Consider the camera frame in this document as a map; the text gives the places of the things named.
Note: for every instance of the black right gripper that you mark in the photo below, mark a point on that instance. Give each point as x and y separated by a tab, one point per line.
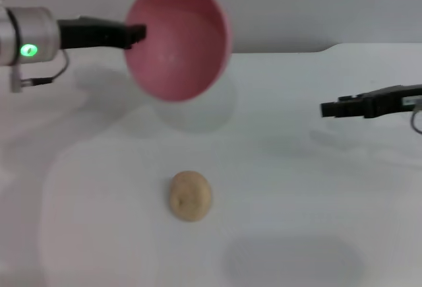
389	100

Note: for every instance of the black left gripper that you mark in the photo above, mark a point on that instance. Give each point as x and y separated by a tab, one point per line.
92	34

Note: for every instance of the pink plastic bowl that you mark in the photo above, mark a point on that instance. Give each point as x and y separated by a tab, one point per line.
184	52

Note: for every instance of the tan egg yolk pastry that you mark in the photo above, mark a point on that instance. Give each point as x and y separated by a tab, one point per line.
190	196

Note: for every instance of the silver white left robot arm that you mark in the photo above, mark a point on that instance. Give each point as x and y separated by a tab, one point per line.
29	33

